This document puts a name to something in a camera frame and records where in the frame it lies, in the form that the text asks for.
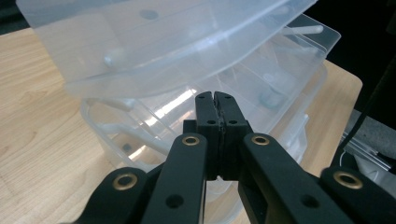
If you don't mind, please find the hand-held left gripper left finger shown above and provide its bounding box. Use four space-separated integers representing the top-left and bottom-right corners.
182 91 222 181

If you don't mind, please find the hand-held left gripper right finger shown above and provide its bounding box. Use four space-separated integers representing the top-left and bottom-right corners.
214 91 254 181

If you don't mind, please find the clear plastic storage box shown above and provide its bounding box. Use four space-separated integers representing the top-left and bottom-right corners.
15 0 342 224

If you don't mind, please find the aluminium floor rail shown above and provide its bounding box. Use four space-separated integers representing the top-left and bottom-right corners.
341 132 394 173

